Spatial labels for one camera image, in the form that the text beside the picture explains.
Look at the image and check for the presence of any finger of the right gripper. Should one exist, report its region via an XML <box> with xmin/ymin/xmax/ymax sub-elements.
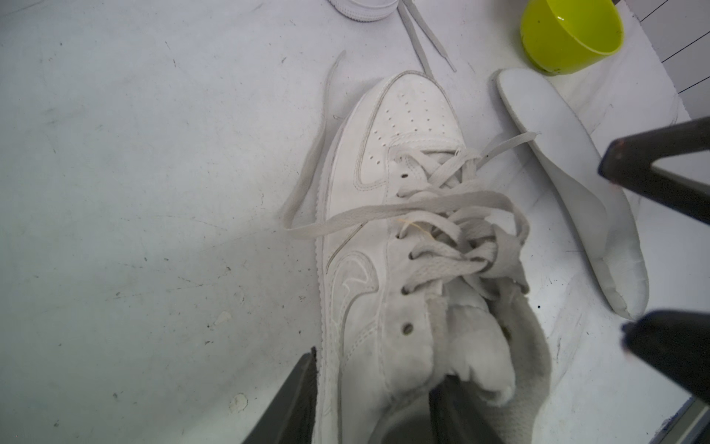
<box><xmin>597</xmin><ymin>117</ymin><xmax>709</xmax><ymax>225</ymax></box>
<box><xmin>621</xmin><ymin>310</ymin><xmax>709</xmax><ymax>403</ymax></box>

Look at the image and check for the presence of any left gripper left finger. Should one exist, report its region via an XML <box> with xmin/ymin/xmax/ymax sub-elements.
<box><xmin>242</xmin><ymin>348</ymin><xmax>318</xmax><ymax>444</ymax></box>

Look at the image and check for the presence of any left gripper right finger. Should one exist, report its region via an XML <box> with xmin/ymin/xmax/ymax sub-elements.
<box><xmin>428</xmin><ymin>376</ymin><xmax>502</xmax><ymax>444</ymax></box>

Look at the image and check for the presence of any white shoe insole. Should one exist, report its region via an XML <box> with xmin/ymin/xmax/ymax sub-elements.
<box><xmin>496</xmin><ymin>68</ymin><xmax>649</xmax><ymax>320</ymax></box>

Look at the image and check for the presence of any white sneaker with laces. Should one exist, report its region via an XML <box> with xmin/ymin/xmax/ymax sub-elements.
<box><xmin>329</xmin><ymin>0</ymin><xmax>457</xmax><ymax>78</ymax></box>

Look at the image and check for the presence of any lime green plastic bowl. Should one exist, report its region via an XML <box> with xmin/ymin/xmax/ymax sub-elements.
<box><xmin>521</xmin><ymin>0</ymin><xmax>624</xmax><ymax>75</ymax></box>

